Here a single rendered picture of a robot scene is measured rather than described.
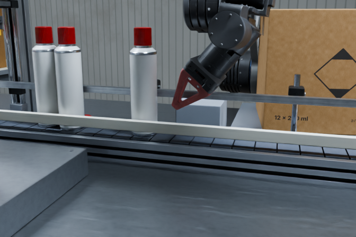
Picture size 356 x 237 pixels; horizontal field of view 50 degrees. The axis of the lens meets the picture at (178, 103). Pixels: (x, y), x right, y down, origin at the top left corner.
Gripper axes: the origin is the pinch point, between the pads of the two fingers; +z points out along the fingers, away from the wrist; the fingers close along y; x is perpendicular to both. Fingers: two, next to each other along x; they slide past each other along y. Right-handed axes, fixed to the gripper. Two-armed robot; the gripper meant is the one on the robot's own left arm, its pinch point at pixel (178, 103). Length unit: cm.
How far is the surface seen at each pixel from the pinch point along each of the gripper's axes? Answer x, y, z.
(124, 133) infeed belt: -4.0, 0.9, 11.9
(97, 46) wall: -119, -281, 113
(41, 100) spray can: -21.3, 2.1, 18.9
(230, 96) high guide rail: 6.2, -3.4, -7.1
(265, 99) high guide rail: 11.5, -3.5, -11.1
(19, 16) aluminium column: -43.6, -12.5, 15.6
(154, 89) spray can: -5.1, 0.7, 0.8
